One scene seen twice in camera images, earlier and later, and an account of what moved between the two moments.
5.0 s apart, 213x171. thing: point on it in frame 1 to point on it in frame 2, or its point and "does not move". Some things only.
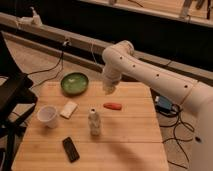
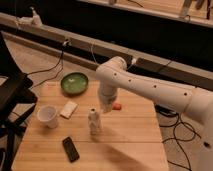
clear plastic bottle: x=94 y=121 does not move
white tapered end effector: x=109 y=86 to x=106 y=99
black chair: x=16 y=103 does not move
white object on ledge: x=28 y=22 does not move
